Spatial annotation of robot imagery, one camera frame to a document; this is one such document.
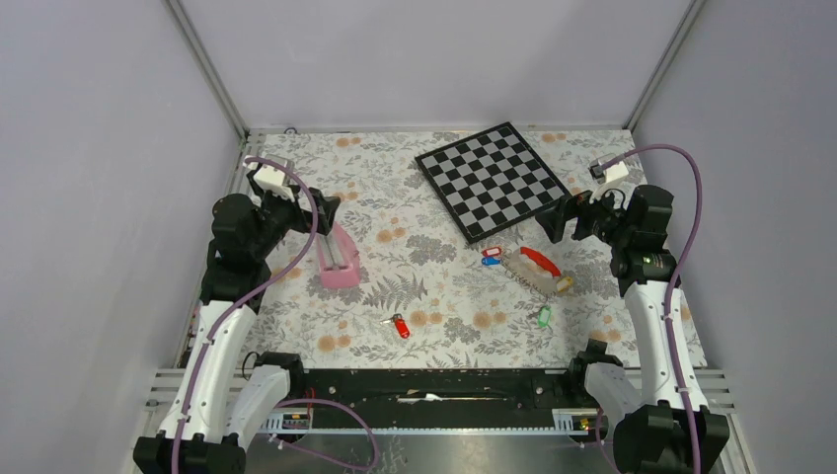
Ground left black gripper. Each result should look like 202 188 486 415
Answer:
249 171 339 259

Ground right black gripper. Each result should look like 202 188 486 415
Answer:
534 179 634 249

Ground blue tag key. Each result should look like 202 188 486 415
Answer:
481 257 501 267

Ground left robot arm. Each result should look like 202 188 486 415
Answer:
132 186 341 473

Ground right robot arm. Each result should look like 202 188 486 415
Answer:
536 185 729 473

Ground pink plastic box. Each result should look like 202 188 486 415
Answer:
316 223 361 289

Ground black grey checkerboard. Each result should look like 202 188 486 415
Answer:
416 121 570 244

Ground green tag key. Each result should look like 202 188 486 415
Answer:
537 305 552 328

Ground floral table mat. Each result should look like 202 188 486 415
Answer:
236 129 709 371

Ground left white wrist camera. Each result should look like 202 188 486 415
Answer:
245 162 296 202

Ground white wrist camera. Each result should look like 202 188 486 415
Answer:
588 154 630 192
245 162 296 202

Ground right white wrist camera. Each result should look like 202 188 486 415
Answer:
588 154 630 192

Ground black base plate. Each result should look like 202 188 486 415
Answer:
290 368 599 431

